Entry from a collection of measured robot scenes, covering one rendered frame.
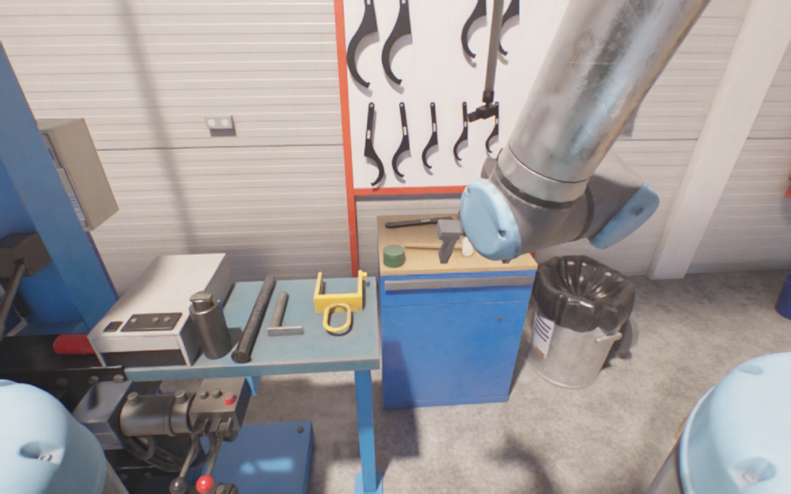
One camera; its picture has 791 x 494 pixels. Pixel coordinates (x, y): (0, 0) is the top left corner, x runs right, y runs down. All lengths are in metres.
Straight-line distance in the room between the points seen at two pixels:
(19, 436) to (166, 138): 2.77
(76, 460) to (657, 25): 0.43
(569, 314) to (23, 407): 2.14
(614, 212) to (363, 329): 0.90
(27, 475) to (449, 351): 1.92
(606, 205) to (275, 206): 2.61
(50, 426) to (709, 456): 0.35
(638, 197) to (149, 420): 1.21
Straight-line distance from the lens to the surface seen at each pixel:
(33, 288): 1.60
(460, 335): 2.01
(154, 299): 1.34
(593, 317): 2.23
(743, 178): 4.02
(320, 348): 1.20
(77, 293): 1.57
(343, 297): 1.27
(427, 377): 2.19
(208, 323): 1.17
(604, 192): 0.49
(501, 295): 1.90
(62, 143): 1.88
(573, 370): 2.55
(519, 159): 0.38
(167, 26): 2.84
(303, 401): 2.45
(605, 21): 0.33
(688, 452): 0.30
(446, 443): 2.27
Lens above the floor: 1.89
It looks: 30 degrees down
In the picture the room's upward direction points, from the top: straight up
